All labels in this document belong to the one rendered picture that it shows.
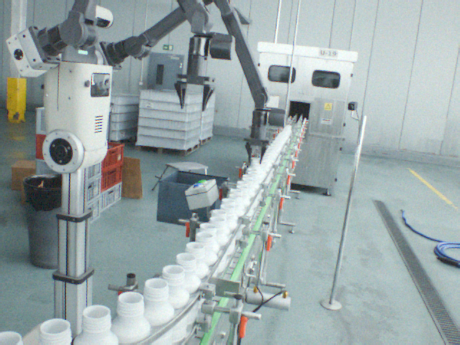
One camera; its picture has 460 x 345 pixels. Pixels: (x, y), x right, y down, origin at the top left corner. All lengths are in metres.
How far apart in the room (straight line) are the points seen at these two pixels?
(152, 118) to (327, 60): 3.66
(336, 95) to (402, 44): 5.98
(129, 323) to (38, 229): 2.73
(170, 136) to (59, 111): 6.80
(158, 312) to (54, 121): 1.03
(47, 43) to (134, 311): 0.96
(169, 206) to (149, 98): 6.23
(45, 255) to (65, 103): 2.01
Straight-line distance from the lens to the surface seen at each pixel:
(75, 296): 1.80
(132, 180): 5.19
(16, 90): 11.57
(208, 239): 0.89
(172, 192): 2.23
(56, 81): 1.57
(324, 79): 6.29
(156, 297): 0.68
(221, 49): 1.21
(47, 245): 3.37
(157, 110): 8.34
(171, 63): 12.43
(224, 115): 12.07
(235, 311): 0.79
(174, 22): 1.73
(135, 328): 0.65
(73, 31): 1.35
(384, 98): 11.94
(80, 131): 1.56
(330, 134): 6.34
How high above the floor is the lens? 1.48
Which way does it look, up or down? 12 degrees down
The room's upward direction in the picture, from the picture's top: 6 degrees clockwise
